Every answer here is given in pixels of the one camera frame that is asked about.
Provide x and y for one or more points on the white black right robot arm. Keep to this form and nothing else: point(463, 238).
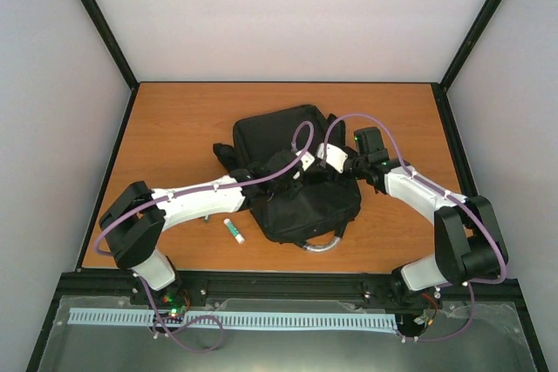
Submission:
point(468, 244)

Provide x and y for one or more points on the black right frame post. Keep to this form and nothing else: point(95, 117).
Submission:
point(473, 35)

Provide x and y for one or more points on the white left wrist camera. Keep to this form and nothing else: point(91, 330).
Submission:
point(306, 159)

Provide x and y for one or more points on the black student backpack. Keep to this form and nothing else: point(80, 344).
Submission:
point(317, 208)

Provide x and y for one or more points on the light blue cable duct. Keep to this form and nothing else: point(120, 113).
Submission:
point(243, 321)

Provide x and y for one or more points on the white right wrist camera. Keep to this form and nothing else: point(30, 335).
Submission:
point(332, 156)

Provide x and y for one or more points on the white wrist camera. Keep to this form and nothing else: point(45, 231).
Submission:
point(306, 159)
point(332, 156)

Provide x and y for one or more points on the small green lit circuit board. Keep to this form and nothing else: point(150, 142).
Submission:
point(175, 309)

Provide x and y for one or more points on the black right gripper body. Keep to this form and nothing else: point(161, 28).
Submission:
point(347, 183)

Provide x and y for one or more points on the black frame post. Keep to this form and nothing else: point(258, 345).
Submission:
point(473, 35)
point(104, 30)

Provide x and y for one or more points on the white green glue stick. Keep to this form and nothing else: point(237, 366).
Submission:
point(234, 230)

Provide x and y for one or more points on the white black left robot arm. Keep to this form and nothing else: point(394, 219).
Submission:
point(131, 228)

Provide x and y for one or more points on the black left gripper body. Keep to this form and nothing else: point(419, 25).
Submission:
point(280, 192)

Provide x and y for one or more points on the black left frame post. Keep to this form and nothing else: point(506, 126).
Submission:
point(104, 30)

